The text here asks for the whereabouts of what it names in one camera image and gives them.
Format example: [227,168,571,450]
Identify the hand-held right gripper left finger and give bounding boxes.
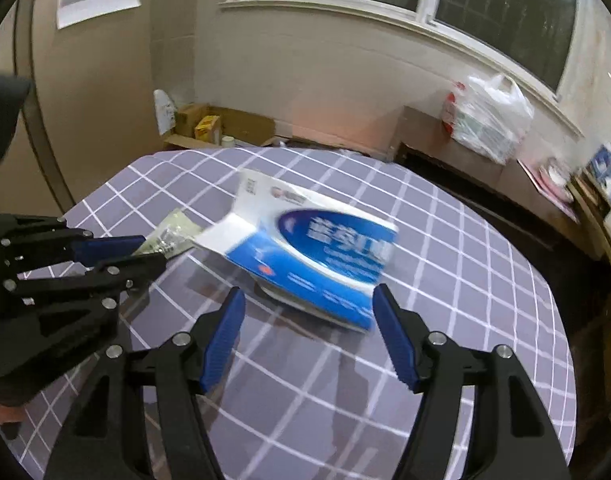
[44,286,247,480]

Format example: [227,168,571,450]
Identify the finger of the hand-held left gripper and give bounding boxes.
[0,215,147,281]
[0,252,167,381]

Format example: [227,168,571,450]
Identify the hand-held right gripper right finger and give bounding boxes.
[371,283,572,480]

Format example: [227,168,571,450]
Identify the blue white cardboard box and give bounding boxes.
[198,169,400,335]

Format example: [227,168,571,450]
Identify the person's left hand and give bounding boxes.
[0,396,28,428]

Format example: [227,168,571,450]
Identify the purple checkered tablecloth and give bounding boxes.
[0,146,579,480]

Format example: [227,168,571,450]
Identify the small white bag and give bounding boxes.
[152,89,179,136]

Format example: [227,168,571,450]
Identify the small cardboard box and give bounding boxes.
[175,103,211,138]

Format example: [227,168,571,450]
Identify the yellow packet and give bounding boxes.
[194,115,222,142]

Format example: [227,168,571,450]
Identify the dark wooden sideboard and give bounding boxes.
[393,105,611,261]

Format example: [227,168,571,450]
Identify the open cardboard box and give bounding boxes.
[162,106,279,151]

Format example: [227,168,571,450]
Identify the pink papers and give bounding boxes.
[518,157,583,223]

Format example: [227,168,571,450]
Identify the white plastic bag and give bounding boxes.
[443,74,535,165]

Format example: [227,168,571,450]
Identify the cluttered wooden shelf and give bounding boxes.
[568,142,611,281]

